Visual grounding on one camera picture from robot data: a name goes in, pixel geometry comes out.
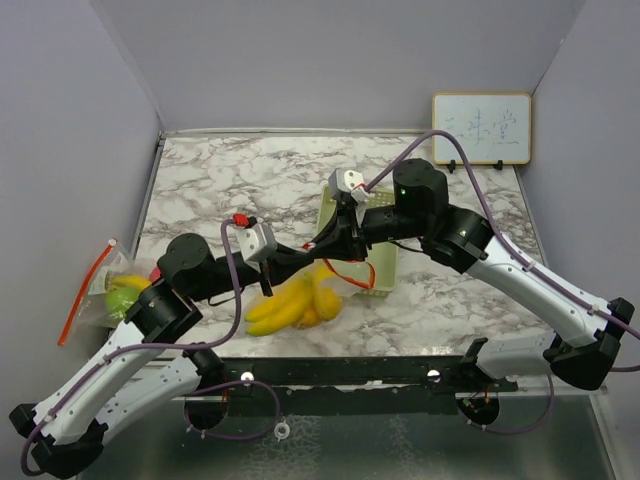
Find green plastic basket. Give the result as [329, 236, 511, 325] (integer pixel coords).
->
[316, 185, 399, 298]

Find clear zip bag red zipper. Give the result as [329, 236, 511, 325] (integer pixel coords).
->
[57, 238, 156, 347]

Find small whiteboard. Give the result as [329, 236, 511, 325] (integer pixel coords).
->
[432, 92, 532, 165]

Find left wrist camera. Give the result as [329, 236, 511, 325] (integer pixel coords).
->
[232, 213, 277, 265]

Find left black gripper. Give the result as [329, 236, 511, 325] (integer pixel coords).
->
[189, 241, 315, 303]

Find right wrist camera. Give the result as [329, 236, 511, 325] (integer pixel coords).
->
[328, 168, 371, 226]

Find green lime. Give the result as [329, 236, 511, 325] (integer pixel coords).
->
[105, 287, 140, 321]

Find orange bell pepper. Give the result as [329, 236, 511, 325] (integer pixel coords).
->
[296, 307, 322, 329]

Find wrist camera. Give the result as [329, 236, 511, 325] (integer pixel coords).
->
[232, 213, 277, 265]
[328, 168, 371, 226]

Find yellow mango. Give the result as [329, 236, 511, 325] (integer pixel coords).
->
[313, 287, 343, 321]

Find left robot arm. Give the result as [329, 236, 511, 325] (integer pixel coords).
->
[9, 226, 314, 479]

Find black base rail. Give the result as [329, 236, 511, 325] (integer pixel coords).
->
[201, 355, 517, 416]

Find yellow banana bunch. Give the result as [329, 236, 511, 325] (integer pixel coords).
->
[111, 275, 151, 292]

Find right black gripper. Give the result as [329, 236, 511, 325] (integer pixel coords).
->
[308, 199, 427, 261]

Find red apple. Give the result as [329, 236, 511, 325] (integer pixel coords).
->
[149, 267, 162, 283]

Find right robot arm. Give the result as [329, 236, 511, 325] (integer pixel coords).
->
[311, 159, 634, 391]

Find small yellow bananas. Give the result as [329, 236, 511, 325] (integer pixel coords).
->
[245, 273, 314, 337]

